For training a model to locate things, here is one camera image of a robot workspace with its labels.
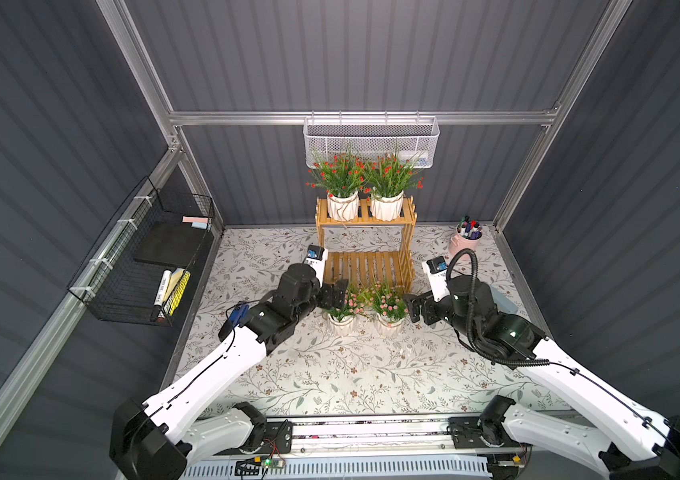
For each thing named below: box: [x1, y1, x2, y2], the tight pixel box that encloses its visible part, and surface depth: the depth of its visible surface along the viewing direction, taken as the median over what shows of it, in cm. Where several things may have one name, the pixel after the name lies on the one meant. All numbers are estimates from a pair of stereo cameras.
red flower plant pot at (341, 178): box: [306, 148, 371, 221], surface depth 77 cm
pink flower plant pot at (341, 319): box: [328, 285, 368, 335], surface depth 86 cm
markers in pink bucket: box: [457, 215, 483, 240], surface depth 104 cm
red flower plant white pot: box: [363, 151, 424, 221], surface depth 80 cm
